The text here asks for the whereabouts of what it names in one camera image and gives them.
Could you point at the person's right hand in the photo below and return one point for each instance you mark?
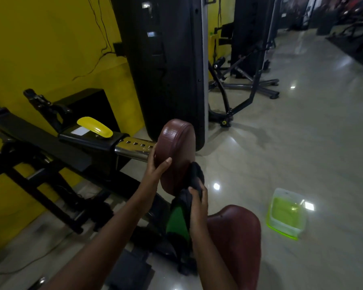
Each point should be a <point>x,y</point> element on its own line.
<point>198,214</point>

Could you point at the person's left hand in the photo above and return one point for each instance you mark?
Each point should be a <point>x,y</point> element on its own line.
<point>152,178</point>

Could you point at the dark grey green cloth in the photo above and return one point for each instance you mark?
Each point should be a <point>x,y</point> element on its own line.
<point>178,220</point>

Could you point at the person's left forearm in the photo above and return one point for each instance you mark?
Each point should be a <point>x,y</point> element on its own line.
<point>99,250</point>

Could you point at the person's right forearm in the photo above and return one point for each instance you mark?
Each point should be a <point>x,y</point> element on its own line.
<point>211,262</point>

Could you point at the yellow adjustment lever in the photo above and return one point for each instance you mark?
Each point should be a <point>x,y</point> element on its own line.
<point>95,126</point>

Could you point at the yellow green bucket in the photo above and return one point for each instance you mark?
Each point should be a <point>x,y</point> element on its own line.
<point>286,214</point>

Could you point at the black weight stack tower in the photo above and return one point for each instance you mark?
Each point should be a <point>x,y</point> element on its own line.
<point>169,72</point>

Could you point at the tall black weight tower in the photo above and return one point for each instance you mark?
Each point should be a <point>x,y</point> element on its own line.
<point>251,27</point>

